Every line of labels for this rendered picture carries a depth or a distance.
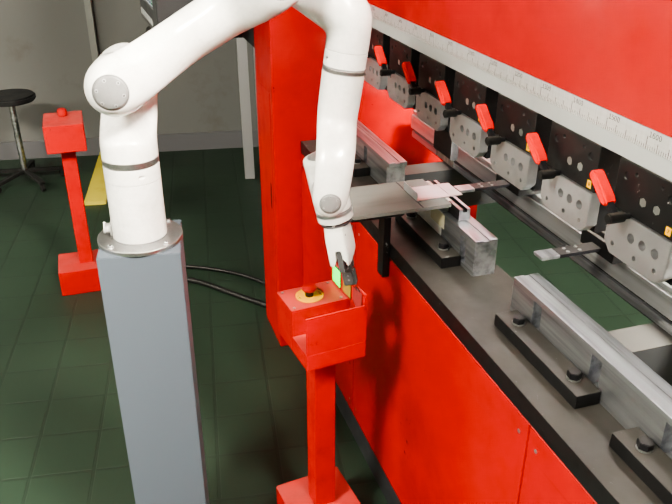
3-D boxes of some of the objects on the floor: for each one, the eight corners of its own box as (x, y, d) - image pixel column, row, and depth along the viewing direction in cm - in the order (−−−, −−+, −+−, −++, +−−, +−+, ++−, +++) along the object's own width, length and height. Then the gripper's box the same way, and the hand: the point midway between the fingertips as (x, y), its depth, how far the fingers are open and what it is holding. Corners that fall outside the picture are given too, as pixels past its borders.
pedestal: (62, 276, 360) (30, 107, 322) (116, 268, 367) (91, 102, 329) (62, 296, 343) (29, 120, 305) (118, 288, 350) (93, 115, 312)
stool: (71, 166, 492) (57, 82, 466) (60, 191, 453) (44, 102, 428) (-4, 169, 485) (-22, 85, 460) (-21, 196, 446) (-42, 105, 421)
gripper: (346, 229, 164) (362, 299, 173) (355, 199, 177) (370, 266, 186) (313, 233, 166) (331, 301, 175) (325, 203, 179) (341, 269, 187)
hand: (349, 276), depth 179 cm, fingers closed
